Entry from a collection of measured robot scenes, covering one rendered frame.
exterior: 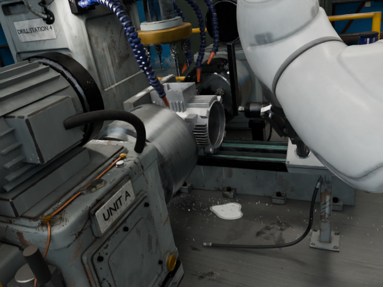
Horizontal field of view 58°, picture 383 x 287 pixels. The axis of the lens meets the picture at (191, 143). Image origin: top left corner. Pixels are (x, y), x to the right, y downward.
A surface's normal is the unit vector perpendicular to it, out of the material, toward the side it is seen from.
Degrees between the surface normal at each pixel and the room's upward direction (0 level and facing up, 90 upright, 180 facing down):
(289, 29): 119
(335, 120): 63
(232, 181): 90
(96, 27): 90
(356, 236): 0
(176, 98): 90
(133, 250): 90
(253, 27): 103
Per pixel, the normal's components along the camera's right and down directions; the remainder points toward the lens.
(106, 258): 0.91, 0.04
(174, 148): 0.77, -0.33
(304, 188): -0.39, 0.44
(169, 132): 0.61, -0.54
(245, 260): -0.15, -0.90
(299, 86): -0.80, -0.11
